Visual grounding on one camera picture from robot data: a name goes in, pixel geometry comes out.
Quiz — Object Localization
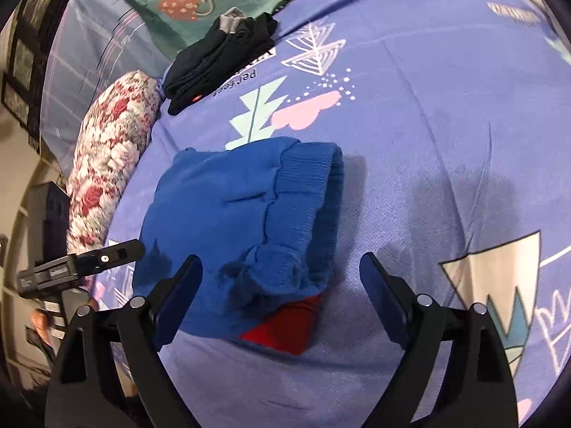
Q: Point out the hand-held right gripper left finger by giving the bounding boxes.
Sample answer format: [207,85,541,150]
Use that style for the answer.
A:
[45,253,204,428]

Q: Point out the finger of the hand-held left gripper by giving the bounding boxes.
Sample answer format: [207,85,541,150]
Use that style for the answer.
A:
[74,239,146,275]

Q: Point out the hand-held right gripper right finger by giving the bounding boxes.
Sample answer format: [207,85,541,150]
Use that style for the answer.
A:
[358,251,521,428]

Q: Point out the person's left hand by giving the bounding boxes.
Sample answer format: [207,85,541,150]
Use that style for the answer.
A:
[27,307,62,349]

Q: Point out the black box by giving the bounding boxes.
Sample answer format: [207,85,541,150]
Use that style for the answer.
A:
[42,182,71,260]

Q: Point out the floral pillow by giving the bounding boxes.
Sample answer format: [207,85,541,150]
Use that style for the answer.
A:
[66,70,162,292]

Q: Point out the blue printed bedsheet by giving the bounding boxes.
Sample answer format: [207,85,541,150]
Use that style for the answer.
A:
[96,0,571,428]

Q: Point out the grey-blue plaid pillow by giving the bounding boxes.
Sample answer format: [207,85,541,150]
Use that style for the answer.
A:
[39,0,186,174]

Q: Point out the black folded clothes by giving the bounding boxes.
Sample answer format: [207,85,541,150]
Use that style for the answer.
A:
[163,7,278,116]

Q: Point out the dark framed wall hanging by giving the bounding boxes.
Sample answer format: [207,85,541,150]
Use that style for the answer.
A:
[0,0,61,146]

